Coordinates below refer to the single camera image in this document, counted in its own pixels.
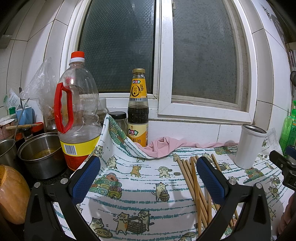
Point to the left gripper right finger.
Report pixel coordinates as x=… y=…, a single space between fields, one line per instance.
x=253 y=222

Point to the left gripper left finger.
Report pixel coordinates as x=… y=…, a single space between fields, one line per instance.
x=41 y=221

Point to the wooden chopstick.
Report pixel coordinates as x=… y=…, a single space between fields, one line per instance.
x=218 y=168
x=181 y=165
x=197 y=196
x=204 y=204

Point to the person right hand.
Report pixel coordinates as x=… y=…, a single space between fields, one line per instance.
x=286 y=217

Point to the green dish soap bottle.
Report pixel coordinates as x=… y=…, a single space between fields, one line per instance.
x=288 y=134

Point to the orange pumpkin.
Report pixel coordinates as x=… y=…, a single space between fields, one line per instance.
x=15 y=195

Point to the white steel utensil cup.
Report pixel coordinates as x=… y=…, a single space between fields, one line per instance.
x=249 y=145

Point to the steel pot with liquid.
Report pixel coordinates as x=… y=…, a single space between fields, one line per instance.
x=42 y=156

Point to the small steel pot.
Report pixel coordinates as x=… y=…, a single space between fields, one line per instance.
x=8 y=152

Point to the cat pattern table cloth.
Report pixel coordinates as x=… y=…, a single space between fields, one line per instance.
x=138 y=197

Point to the blue mug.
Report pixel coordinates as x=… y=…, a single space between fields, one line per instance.
x=25 y=117

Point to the large clear oil bottle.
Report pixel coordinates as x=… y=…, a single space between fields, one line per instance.
x=76 y=103

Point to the pink cloth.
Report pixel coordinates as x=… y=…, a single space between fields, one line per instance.
x=165 y=145

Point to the black lid glass jar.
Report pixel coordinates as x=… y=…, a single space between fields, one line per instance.
x=121 y=119

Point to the clear plastic bag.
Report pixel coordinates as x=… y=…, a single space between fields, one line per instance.
x=42 y=89

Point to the white framed window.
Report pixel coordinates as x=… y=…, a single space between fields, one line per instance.
x=199 y=56

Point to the dark soy sauce bottle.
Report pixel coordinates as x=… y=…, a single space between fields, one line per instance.
x=138 y=109

